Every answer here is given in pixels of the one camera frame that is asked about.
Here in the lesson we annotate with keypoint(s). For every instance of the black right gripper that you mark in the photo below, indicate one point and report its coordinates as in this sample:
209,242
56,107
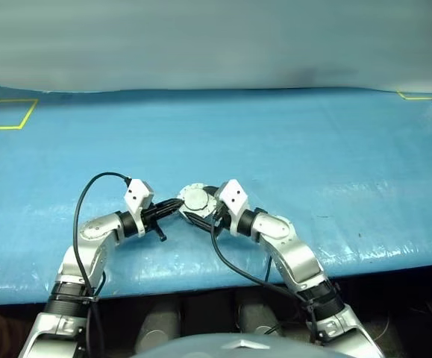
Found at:
222,222

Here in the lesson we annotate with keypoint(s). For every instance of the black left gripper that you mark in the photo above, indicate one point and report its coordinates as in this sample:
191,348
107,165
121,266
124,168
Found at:
148,218

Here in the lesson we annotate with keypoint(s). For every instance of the silver motor stator housing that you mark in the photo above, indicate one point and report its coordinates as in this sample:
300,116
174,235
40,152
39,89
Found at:
197,200

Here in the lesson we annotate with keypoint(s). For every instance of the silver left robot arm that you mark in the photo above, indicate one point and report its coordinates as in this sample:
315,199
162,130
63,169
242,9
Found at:
89,242

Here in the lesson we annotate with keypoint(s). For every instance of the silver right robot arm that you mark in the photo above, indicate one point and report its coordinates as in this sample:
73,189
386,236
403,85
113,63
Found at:
297,257

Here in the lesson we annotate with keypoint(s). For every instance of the blue table cover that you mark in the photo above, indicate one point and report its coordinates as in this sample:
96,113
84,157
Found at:
312,149

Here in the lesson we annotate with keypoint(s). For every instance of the grey rounded cylinder shape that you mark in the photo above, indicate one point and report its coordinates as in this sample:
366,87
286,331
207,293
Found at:
258,320
157,328

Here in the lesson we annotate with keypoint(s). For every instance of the blue-grey robot torso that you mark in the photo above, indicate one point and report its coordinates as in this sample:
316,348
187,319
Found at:
208,348

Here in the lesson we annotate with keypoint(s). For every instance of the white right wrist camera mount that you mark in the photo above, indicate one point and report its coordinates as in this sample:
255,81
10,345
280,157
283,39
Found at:
234,195

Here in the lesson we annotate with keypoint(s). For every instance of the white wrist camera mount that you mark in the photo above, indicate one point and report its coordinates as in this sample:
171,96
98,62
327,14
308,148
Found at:
137,194
234,195

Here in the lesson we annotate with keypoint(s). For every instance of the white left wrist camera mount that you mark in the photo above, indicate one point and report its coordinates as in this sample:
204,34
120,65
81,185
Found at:
137,194

